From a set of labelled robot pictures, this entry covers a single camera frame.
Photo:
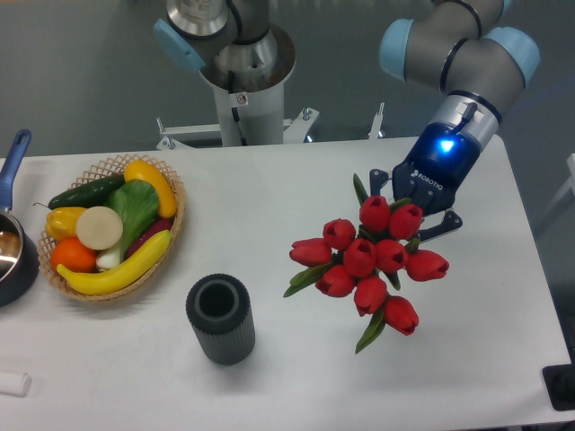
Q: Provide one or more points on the dark grey ribbed vase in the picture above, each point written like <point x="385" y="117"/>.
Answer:
<point x="219" y="310"/>

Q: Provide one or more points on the white metal mounting frame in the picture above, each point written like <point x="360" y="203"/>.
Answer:
<point x="188" y="132"/>

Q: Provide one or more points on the yellow banana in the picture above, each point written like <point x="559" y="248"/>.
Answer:
<point x="125" y="274"/>

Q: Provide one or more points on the yellow squash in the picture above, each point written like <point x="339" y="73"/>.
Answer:
<point x="145" y="171"/>

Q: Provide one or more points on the orange fruit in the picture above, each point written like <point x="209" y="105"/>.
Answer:
<point x="73" y="255"/>

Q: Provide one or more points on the green bok choy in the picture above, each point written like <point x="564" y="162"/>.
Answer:
<point x="136" y="202"/>

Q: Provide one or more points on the beige round disc vegetable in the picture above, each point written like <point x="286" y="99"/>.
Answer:
<point x="99" y="228"/>

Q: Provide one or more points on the yellow bell pepper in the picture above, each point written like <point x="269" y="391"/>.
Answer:
<point x="61" y="222"/>

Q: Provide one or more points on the red tulip bouquet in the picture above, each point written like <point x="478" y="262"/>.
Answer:
<point x="364" y="261"/>

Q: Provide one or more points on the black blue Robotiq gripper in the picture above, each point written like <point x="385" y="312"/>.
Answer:
<point x="430" y="176"/>

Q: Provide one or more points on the dark saucepan blue handle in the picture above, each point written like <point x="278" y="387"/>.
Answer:
<point x="19" y="257"/>

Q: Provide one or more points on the white cylinder object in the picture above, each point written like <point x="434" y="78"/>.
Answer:
<point x="13" y="383"/>

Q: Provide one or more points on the black device at edge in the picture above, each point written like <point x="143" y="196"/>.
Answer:
<point x="559" y="383"/>

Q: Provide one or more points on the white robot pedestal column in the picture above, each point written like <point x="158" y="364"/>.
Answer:
<point x="248" y="85"/>

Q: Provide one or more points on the green cucumber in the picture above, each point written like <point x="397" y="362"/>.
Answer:
<point x="89" y="194"/>

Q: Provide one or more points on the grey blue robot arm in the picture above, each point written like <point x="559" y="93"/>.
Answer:
<point x="480" y="67"/>

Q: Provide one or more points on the white furniture piece right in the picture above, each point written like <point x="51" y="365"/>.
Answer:
<point x="560" y="201"/>

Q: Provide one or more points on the purple eggplant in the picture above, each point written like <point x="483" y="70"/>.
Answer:
<point x="156" y="227"/>

